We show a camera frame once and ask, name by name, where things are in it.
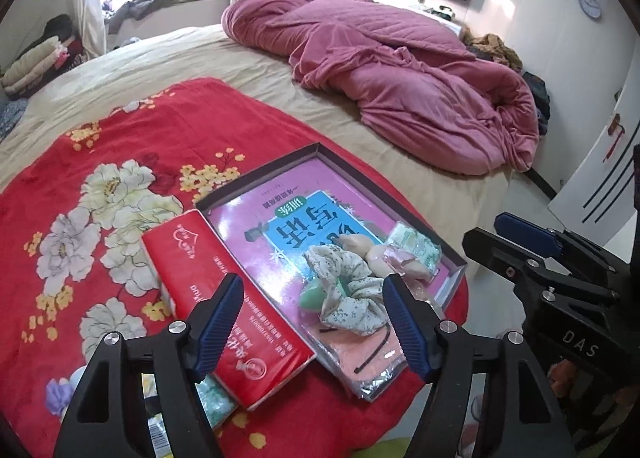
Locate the green makeup sponge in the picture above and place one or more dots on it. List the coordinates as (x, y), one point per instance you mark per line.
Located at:
(312, 296)

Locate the brown clothes heap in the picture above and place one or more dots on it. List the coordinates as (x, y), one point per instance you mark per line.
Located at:
(491, 47)

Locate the pink bag with headband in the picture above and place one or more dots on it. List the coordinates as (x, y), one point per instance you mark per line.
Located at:
(365, 365)

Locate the blue patterned pillow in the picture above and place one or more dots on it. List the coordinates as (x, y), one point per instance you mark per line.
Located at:
(10, 115)

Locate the red floral blanket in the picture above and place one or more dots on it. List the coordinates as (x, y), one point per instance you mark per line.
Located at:
(73, 269)

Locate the round wall clock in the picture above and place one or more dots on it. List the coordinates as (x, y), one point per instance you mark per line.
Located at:
(591, 8)

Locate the light blue tissue pack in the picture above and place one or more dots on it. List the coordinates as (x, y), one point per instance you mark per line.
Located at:
(217, 403)

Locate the purple satin scrunchie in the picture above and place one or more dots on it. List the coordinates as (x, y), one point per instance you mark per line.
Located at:
(59, 393)

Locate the red cardboard box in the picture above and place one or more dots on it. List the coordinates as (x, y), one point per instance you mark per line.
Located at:
(235, 333)

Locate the pink crumpled duvet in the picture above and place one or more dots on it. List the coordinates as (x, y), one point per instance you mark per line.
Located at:
(413, 80)

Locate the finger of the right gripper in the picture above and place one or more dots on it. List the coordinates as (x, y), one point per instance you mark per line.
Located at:
(534, 238)
(506, 259)

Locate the folded clothes pile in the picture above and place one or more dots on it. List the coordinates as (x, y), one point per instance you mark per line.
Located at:
(56, 52)

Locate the dark tray with pink book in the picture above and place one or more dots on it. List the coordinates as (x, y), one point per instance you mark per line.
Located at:
(269, 218)

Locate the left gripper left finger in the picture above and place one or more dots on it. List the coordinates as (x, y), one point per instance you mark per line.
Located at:
(106, 416)

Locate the white floral scrunchie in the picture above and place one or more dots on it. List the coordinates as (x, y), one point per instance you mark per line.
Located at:
(353, 296)

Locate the beige bed sheet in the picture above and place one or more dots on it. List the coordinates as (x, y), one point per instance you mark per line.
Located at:
(248, 100)

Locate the pink teddy bear with crown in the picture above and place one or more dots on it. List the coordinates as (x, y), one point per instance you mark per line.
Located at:
(385, 260)

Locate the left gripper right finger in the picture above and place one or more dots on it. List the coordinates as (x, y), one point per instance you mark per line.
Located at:
(519, 416)

